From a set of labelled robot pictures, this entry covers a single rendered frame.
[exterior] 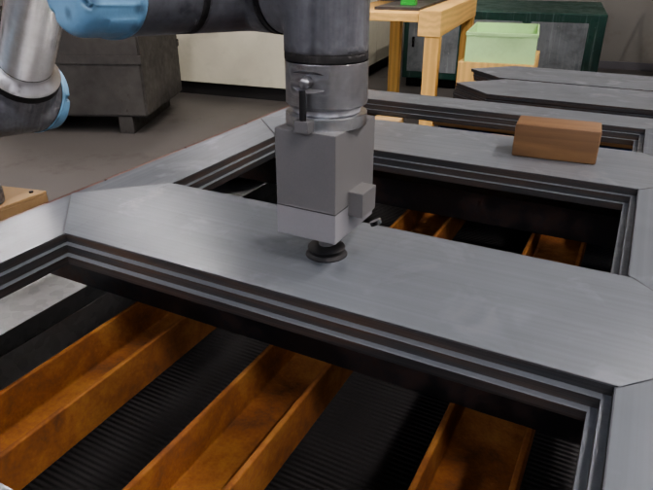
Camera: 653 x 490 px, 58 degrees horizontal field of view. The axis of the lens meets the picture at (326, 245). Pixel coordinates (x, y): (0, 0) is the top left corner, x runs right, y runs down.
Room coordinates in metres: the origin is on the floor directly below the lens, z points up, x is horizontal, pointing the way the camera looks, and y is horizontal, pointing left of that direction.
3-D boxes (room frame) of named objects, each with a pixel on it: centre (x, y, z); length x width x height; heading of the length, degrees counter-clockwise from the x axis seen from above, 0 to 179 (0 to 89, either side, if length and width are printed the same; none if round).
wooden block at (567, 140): (0.88, -0.35, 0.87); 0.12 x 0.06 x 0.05; 67
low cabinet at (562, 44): (6.11, -1.77, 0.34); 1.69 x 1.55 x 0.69; 69
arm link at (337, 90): (0.54, 0.00, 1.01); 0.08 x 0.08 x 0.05
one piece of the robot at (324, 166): (0.53, -0.01, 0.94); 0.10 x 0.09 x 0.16; 62
